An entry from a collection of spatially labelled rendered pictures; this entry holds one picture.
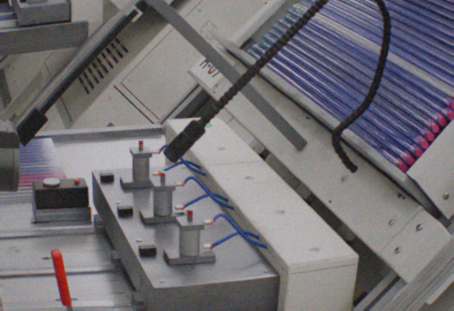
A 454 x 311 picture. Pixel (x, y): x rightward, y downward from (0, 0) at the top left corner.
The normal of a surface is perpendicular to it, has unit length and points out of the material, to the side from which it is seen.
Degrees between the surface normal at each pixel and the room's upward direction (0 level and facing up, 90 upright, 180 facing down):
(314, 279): 90
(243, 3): 90
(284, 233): 45
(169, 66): 90
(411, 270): 90
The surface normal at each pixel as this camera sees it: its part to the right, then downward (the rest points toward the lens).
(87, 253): 0.04, -0.95
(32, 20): 0.30, 0.32
